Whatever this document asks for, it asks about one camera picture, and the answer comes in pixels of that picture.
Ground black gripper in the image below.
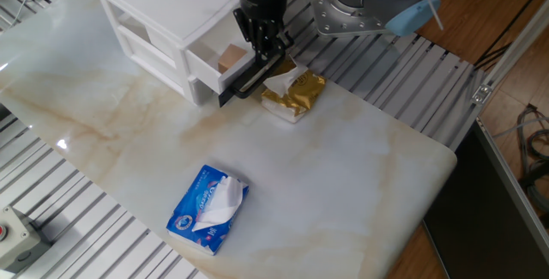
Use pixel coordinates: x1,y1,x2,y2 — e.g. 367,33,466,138
232,0,295,71

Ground wooden cube block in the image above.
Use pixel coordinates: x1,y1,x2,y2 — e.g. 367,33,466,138
217,43,249,75

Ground white drawer black handle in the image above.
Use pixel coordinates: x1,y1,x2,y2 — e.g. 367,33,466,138
184,12,289,109

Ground gold tissue pack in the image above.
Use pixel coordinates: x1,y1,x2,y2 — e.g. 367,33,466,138
260,55,328,124

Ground white marble slab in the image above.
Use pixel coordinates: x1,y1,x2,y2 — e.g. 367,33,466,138
0,0,458,279

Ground blue tissue pack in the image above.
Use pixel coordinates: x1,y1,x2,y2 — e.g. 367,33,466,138
166,164,250,257

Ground black flat panel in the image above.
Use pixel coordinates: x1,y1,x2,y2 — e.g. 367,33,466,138
422,122,549,279

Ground emergency stop button box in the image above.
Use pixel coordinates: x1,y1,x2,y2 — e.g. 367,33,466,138
0,204,32,270

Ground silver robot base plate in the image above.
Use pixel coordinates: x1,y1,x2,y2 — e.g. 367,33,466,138
307,0,398,39

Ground black floor cable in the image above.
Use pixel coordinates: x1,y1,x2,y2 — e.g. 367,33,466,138
474,0,549,68

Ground aluminium frame rail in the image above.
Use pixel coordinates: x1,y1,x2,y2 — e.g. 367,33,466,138
474,118,549,252
470,0,549,106

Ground grey cable bundle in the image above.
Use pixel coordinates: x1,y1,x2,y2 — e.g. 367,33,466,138
492,103,549,214

